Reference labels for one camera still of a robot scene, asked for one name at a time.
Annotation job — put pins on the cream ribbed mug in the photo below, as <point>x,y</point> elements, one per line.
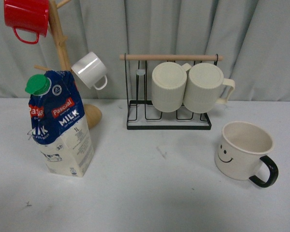
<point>168,86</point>
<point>206,86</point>

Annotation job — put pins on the wooden mug tree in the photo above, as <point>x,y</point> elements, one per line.
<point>92,113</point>

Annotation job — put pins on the red mug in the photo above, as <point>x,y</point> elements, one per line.
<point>27,15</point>

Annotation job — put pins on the grey-green curtain backdrop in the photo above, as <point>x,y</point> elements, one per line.
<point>253,36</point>

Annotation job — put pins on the cream ribbed mug right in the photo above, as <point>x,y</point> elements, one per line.
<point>206,86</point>

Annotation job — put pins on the cream ribbed mug left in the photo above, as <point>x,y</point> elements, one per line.
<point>168,86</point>

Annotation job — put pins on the blue white milk carton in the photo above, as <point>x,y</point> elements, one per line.
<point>58,121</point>

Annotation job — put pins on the white hanging mug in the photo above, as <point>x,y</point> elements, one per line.
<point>91,71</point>

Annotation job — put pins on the black wire cup rack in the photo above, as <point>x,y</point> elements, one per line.
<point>142,115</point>

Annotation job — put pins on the cream smiley mug black handle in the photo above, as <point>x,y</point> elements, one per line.
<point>243,154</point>

